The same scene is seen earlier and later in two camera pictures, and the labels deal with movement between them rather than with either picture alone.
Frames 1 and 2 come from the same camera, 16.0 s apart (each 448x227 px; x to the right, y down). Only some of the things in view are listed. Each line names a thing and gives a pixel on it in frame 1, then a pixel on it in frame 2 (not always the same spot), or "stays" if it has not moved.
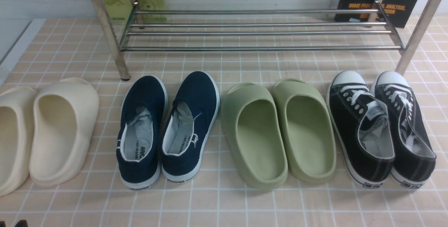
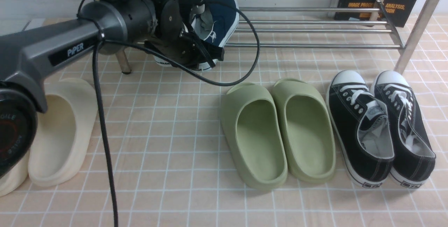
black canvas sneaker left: x=362 y=128 stays
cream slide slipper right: x=65 y=113 stays
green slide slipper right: x=306 y=125 stays
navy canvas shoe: x=190 y=123 to x=216 y=22
